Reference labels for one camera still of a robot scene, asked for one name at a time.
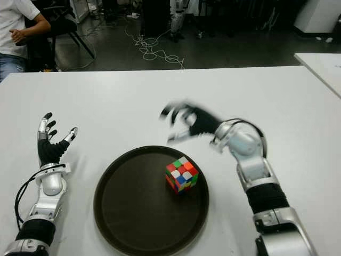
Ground multicoloured Rubik's cube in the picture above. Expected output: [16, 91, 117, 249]
[166, 156, 199, 196]

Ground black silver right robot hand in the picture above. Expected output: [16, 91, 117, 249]
[159, 100, 223, 146]

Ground white side table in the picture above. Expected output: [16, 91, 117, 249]
[294, 52, 341, 99]

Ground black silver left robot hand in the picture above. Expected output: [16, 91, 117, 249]
[37, 112, 79, 169]

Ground black cabinet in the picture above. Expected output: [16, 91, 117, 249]
[141, 0, 173, 38]

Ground white cabinet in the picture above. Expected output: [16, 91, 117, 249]
[293, 0, 341, 34]

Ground white humanoid robot legs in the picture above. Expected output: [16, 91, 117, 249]
[169, 0, 187, 43]

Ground black chair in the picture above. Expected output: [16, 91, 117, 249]
[25, 5, 95, 72]

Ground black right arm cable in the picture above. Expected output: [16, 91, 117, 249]
[231, 118, 267, 158]

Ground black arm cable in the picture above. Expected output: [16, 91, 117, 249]
[14, 173, 40, 231]
[231, 118, 267, 158]

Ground dark brown round plate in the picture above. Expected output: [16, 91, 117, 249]
[93, 145, 210, 256]

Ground seated person in white shirt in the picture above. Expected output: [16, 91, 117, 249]
[0, 0, 52, 82]

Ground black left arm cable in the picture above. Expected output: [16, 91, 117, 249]
[14, 173, 40, 231]

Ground tangled white floor cable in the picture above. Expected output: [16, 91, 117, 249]
[124, 15, 185, 70]

